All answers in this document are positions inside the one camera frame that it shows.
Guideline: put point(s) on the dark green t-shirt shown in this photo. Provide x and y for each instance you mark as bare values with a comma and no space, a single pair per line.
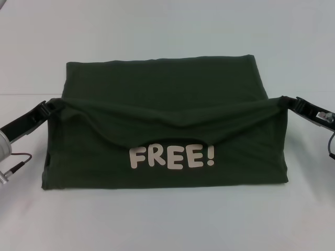
167,130

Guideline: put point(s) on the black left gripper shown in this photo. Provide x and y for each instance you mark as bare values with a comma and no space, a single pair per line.
24,123

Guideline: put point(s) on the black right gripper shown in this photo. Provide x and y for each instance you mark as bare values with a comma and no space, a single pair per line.
314,115

